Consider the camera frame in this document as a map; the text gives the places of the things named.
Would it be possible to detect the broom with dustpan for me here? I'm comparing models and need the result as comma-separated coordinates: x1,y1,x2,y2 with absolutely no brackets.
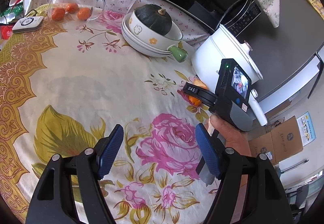
276,159,309,177

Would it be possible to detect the yellow paper on fridge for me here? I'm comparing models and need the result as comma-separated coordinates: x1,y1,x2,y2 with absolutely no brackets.
307,0,324,19

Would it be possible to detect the person right hand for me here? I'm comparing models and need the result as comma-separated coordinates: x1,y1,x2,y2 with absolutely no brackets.
209,114,252,156

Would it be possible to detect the upper cardboard box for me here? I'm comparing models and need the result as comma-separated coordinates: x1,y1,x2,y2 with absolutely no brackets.
271,116,303,164

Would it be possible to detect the glass jug wooden lid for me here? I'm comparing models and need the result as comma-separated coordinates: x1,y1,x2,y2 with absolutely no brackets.
47,0,106,22

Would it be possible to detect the grey refrigerator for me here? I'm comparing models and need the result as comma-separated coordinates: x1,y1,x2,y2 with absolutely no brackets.
238,0,323,113

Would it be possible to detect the floral tablecloth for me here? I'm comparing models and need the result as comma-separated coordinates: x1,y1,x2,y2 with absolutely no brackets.
1,0,218,223

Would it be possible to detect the lower cardboard box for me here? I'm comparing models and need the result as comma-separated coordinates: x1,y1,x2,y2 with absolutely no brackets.
248,132,277,165

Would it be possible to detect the blue white appliance box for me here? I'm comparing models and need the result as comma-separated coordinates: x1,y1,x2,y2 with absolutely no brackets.
296,112,316,147

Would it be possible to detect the cardboard box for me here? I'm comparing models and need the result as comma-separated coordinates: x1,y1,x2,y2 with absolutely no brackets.
248,132,277,165
271,116,303,164

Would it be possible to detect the white round device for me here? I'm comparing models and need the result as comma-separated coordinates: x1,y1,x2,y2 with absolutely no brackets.
12,16,44,34

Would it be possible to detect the dark green squash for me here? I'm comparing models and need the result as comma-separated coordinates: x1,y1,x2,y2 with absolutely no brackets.
135,4,173,36

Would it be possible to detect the orange peel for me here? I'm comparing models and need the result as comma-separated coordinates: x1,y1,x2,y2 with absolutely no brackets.
187,78,208,107

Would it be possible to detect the white electric cooking pot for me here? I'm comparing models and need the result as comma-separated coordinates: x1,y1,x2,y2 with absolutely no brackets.
191,26,268,131

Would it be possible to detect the black dining chair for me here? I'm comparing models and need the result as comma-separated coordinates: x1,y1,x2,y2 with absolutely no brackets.
286,184,309,217

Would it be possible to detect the white ceramic bowl green handle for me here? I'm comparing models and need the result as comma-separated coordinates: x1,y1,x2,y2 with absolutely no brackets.
121,12,188,63

